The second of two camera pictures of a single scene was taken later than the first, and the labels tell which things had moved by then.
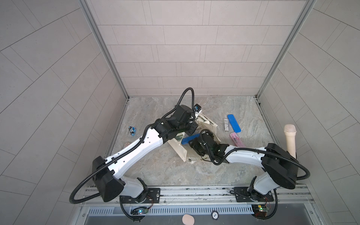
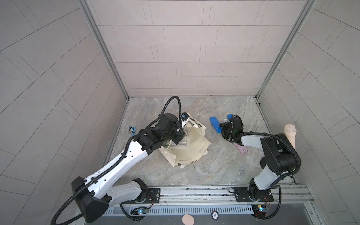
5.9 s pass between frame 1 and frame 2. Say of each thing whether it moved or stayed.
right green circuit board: stayed
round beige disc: stayed
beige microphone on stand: stayed
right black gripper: moved
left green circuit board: stayed
